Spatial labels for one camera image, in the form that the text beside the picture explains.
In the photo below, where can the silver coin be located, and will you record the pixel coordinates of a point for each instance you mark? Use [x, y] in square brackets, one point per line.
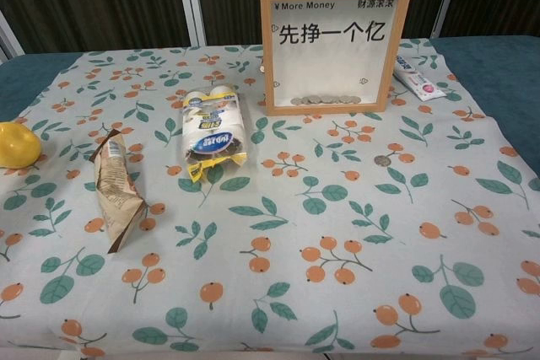
[382, 160]

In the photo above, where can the floral leaf and berry tablecloth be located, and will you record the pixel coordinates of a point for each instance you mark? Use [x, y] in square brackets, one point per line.
[295, 191]

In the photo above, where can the paper cups in plastic pack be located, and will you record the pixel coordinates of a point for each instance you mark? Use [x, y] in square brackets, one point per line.
[213, 132]

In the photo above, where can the brown crumpled snack bag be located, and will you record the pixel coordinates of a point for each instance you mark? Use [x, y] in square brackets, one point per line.
[116, 191]

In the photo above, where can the white toothpaste tube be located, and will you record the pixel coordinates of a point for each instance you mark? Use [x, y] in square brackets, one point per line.
[419, 82]

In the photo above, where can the yellow fruit model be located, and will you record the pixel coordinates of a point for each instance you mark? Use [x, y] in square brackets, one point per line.
[17, 146]

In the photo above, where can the teal table cover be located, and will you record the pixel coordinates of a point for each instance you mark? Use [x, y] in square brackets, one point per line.
[25, 77]

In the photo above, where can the wooden frame money box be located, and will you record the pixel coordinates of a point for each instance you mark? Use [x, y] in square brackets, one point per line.
[329, 65]

